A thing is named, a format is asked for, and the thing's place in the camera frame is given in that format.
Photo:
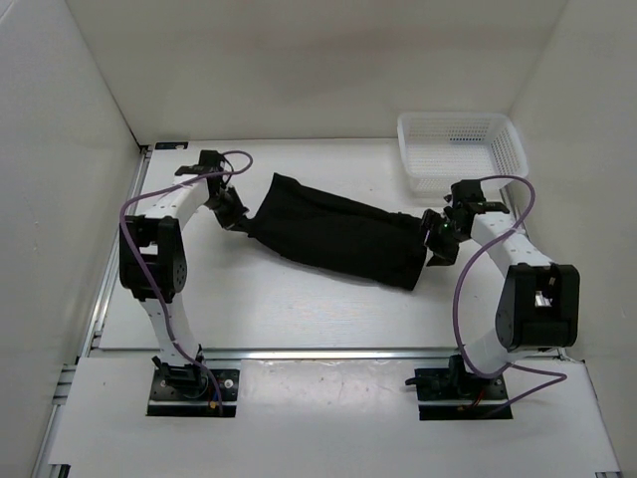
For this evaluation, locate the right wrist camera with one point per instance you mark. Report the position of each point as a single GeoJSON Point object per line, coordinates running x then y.
{"type": "Point", "coordinates": [467, 195]}

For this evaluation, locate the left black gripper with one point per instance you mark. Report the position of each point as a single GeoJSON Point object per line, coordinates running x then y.
{"type": "Point", "coordinates": [234, 221]}

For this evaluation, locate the black shorts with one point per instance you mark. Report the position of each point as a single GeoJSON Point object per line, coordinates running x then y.
{"type": "Point", "coordinates": [335, 233]}

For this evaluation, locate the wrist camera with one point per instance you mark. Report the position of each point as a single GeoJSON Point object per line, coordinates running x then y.
{"type": "Point", "coordinates": [210, 161]}
{"type": "Point", "coordinates": [467, 195]}

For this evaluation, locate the left aluminium frame rail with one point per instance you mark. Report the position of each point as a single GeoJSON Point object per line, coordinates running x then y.
{"type": "Point", "coordinates": [94, 330]}

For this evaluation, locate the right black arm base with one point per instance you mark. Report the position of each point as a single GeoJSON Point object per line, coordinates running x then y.
{"type": "Point", "coordinates": [452, 393]}

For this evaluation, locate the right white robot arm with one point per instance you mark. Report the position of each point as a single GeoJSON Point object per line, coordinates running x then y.
{"type": "Point", "coordinates": [538, 308]}

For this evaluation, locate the white plastic mesh basket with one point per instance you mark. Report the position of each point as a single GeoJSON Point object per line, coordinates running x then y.
{"type": "Point", "coordinates": [440, 149]}

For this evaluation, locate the front aluminium frame rail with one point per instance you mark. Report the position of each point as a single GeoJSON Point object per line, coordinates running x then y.
{"type": "Point", "coordinates": [298, 354]}

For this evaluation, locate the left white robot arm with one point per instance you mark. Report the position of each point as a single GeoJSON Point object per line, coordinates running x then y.
{"type": "Point", "coordinates": [152, 259]}

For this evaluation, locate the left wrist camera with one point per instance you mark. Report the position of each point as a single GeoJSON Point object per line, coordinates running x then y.
{"type": "Point", "coordinates": [210, 161]}

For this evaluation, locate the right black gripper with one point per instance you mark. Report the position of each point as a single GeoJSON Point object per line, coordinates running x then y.
{"type": "Point", "coordinates": [432, 220]}

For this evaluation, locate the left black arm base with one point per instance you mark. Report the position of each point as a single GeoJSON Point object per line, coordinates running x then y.
{"type": "Point", "coordinates": [186, 391]}

